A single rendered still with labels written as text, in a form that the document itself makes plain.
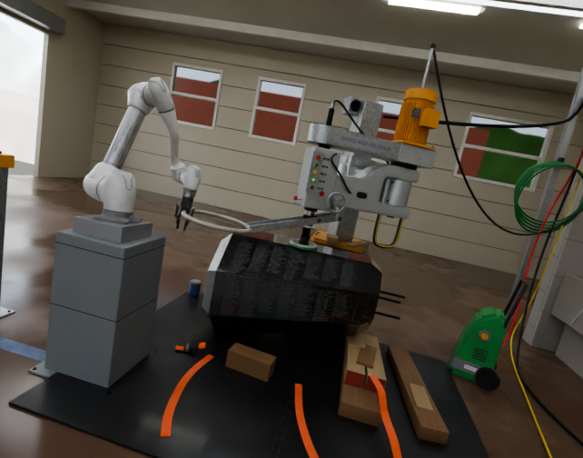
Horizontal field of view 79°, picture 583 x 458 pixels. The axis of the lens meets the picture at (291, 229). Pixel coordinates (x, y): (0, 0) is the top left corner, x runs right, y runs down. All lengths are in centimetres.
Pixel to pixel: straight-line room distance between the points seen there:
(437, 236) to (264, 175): 438
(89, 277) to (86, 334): 32
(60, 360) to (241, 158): 737
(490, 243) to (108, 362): 834
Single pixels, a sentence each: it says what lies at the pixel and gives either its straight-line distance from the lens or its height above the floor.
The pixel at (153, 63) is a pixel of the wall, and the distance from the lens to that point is 1048.
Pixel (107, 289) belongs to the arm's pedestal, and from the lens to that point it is 207.
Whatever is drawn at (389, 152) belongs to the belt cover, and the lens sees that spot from 268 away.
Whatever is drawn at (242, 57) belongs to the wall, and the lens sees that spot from 956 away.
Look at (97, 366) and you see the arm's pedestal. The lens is 228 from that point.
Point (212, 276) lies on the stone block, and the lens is 252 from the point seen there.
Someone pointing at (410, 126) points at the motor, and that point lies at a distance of 281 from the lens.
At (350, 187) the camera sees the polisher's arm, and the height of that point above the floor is 130.
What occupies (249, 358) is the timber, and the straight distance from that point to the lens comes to 241.
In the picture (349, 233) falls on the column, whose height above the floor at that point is 87.
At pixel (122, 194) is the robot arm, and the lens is 211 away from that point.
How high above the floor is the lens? 135
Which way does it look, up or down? 10 degrees down
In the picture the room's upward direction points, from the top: 11 degrees clockwise
